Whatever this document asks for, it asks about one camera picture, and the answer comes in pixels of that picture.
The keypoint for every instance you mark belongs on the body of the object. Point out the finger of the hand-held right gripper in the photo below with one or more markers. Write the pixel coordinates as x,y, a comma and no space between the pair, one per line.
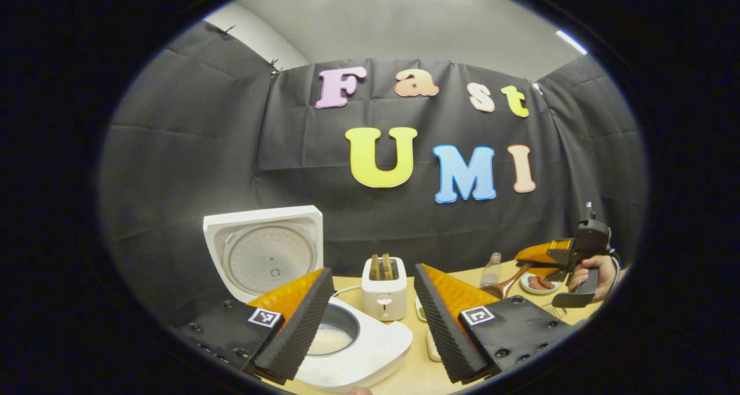
537,252

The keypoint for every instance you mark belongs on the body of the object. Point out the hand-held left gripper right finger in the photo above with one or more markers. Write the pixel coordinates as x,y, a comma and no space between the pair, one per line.
445,331

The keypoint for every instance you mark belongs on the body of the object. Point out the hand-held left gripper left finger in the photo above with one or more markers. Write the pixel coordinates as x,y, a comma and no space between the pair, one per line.
298,331

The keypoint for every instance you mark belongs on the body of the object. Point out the cream box of rice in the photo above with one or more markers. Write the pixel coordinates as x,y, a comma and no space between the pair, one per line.
433,346

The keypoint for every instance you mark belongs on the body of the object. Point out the brown wooden spoon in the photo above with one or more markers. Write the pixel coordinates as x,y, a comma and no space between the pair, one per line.
503,285

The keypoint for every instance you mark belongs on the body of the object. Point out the white rice cooker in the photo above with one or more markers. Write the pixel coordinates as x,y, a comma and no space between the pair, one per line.
263,256

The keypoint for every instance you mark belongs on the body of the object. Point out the reddish meat piece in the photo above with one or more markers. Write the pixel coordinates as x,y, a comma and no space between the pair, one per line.
546,283
533,282

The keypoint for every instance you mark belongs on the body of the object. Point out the divided tray of grains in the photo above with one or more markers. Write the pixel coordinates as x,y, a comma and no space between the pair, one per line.
421,309

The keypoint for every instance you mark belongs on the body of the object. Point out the pale green plate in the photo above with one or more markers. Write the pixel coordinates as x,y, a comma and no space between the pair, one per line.
552,291

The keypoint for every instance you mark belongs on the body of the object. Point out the small clear glass bottle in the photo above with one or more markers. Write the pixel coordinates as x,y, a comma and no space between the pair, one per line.
491,273

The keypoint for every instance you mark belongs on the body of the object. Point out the white toaster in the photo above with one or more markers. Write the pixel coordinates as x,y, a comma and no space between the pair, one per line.
383,299

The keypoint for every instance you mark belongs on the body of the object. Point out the brown bread slice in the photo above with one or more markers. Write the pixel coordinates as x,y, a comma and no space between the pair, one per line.
376,266
388,266

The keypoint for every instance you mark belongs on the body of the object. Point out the small ceiling light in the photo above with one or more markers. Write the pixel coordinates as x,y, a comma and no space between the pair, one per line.
572,42

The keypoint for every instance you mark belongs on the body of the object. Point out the black backdrop cloth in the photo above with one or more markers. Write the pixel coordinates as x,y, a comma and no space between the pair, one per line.
202,152

